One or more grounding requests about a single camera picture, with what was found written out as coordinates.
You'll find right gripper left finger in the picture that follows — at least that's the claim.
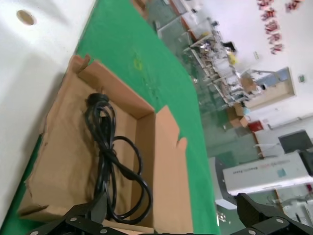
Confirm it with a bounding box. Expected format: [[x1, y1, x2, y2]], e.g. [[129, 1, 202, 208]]
[[30, 195, 137, 235]]

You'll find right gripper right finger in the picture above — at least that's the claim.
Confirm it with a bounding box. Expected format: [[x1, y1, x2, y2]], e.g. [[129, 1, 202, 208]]
[[232, 192, 313, 235]]

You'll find black power cord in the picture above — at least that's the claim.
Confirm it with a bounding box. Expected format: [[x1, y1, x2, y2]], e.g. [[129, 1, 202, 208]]
[[84, 93, 154, 223]]

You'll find cardboard box with torn corner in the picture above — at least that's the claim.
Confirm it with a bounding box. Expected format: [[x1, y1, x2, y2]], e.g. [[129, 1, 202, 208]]
[[17, 54, 195, 235]]

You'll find red box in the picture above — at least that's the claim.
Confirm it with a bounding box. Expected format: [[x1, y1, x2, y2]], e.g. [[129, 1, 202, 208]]
[[248, 120, 264, 132]]

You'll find open cardboard box on floor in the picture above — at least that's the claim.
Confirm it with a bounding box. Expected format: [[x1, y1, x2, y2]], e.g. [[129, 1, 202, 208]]
[[228, 115, 251, 128]]

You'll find cardboard box on rack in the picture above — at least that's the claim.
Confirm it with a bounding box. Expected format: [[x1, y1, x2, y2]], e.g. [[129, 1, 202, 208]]
[[241, 75, 257, 94]]

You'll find small plain cardboard box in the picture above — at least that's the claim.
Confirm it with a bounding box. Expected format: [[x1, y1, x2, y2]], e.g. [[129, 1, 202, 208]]
[[131, 0, 149, 19]]

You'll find white mobile robot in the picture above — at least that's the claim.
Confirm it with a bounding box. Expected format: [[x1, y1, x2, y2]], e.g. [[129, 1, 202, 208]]
[[214, 149, 313, 210]]

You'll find black panel on stand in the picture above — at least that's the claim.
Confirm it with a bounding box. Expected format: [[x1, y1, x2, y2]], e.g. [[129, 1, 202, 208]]
[[254, 130, 313, 157]]

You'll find beige door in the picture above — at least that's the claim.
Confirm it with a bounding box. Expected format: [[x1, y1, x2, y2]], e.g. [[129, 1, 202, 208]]
[[243, 66, 297, 110]]

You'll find cluttered workbench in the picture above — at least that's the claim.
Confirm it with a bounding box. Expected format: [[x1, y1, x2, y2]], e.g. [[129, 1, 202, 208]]
[[190, 31, 240, 81]]

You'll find transparent panel barrier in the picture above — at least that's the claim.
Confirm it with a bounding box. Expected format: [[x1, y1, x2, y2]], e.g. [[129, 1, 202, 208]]
[[156, 17, 194, 49]]

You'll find round cardboard disc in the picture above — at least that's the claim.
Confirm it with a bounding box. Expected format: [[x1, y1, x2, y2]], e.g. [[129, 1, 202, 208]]
[[16, 9, 37, 25]]

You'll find red wall lettering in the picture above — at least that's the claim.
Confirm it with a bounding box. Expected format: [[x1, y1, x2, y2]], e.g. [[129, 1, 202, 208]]
[[256, 0, 286, 53]]

